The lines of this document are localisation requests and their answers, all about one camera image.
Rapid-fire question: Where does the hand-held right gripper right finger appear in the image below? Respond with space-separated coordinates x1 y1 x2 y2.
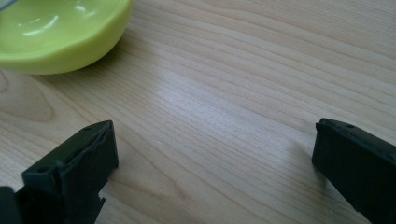
311 118 396 224

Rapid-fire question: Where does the green plastic bowl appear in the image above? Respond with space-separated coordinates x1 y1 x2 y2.
0 0 134 76

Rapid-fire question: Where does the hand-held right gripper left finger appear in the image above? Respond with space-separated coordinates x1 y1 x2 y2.
14 119 120 224

